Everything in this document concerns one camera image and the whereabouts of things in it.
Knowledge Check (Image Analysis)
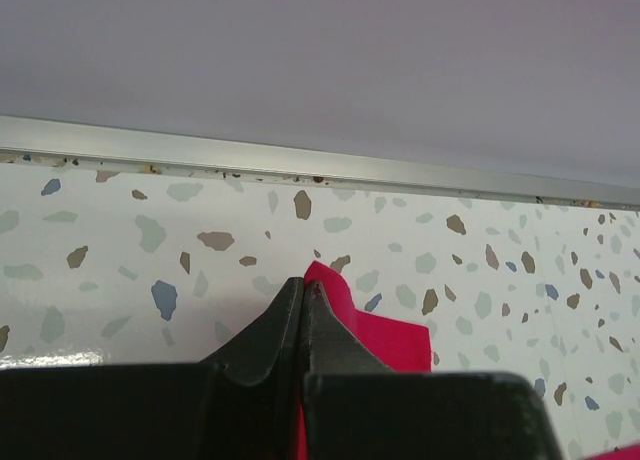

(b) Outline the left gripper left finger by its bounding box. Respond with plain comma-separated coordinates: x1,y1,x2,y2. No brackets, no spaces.
1,278,304,459

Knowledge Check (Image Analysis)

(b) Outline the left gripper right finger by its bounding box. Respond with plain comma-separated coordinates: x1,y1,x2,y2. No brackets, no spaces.
300,282,562,459

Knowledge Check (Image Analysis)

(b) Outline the magenta t shirt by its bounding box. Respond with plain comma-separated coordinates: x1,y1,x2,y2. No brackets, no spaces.
296,262,639,459

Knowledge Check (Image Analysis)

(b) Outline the aluminium frame rail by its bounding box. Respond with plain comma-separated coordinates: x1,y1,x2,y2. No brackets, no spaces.
1,116,639,210

